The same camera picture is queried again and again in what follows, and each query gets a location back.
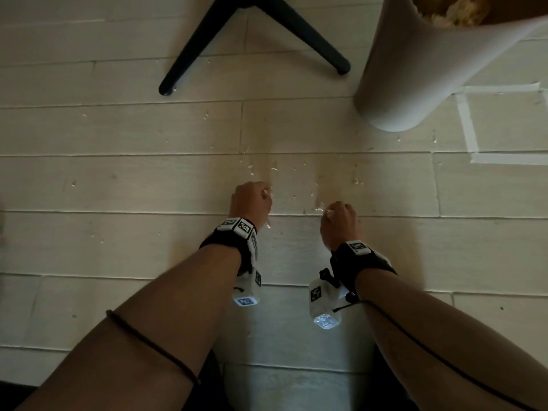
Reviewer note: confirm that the person's left fingers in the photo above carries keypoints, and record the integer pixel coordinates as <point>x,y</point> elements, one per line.
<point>262,189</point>

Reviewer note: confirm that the white round waste bin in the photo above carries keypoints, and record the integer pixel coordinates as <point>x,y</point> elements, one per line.
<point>411,68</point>

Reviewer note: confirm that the scattered white paper scraps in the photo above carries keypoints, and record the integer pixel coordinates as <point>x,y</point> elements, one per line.
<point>320,205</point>

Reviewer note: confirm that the person's right fingers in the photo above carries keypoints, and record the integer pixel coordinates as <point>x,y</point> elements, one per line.
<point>340,207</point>

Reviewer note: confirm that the black chair leg base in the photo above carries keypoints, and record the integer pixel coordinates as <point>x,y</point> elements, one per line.
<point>201,34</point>

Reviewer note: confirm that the white marker-covered wrist camera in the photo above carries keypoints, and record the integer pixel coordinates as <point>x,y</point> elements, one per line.
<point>247,291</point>
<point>323,301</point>

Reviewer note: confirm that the crumpled paper waste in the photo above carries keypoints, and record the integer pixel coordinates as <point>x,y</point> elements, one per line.
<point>460,10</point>

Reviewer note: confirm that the person's left forearm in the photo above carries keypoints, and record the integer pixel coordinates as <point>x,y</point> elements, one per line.
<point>162,321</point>

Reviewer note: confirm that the person's right forearm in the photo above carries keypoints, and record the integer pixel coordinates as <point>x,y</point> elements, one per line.
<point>428,333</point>

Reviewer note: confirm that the person's left hand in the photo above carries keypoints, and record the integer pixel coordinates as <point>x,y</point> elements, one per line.
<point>248,203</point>

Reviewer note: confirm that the white floor tape outline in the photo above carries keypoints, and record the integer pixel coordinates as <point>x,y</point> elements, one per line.
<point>466,124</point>

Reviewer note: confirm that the person's right hand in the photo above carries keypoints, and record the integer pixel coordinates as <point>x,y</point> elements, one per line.
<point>340,228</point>

